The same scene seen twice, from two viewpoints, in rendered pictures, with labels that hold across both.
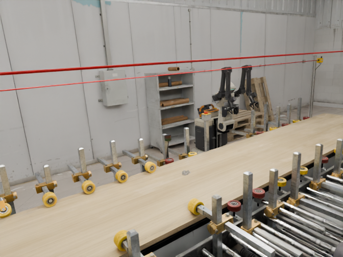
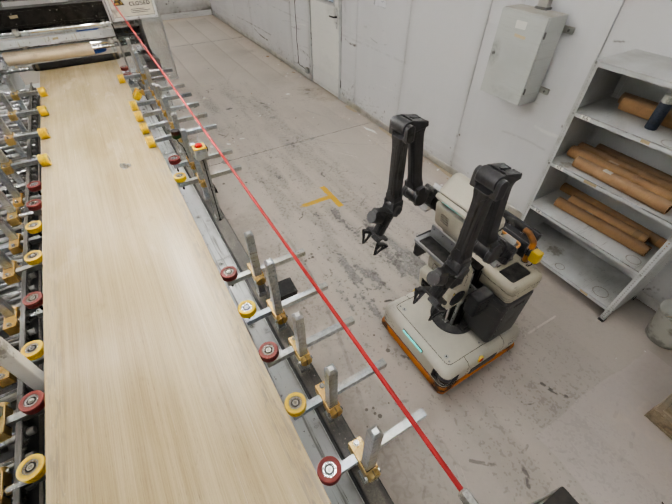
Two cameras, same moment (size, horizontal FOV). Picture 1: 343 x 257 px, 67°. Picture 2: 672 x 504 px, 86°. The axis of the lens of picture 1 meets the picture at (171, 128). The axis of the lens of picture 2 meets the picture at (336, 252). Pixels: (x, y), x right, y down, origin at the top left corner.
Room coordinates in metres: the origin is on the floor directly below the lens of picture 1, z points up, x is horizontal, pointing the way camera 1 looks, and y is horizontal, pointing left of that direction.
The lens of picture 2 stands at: (3.44, -2.16, 2.22)
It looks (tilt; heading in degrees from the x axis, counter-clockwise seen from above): 45 degrees down; 94
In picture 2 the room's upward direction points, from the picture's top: straight up
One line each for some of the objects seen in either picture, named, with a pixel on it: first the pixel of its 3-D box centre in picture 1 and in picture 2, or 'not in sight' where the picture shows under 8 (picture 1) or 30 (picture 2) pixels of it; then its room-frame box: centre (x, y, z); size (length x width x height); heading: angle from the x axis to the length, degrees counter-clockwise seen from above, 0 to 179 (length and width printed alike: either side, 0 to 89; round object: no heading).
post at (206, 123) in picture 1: (206, 141); (211, 189); (2.55, -0.36, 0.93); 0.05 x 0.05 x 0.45; 34
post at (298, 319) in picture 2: (277, 124); (301, 347); (3.25, -1.38, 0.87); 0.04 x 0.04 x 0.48; 34
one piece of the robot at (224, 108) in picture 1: (229, 108); (441, 254); (3.88, -0.91, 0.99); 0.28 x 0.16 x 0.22; 124
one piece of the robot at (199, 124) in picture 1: (212, 129); (475, 279); (4.19, -0.69, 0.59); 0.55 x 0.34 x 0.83; 124
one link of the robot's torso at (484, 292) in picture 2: (226, 126); (454, 293); (4.02, -0.89, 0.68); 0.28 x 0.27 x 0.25; 124
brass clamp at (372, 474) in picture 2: not in sight; (364, 459); (3.52, -1.77, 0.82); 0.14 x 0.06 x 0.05; 124
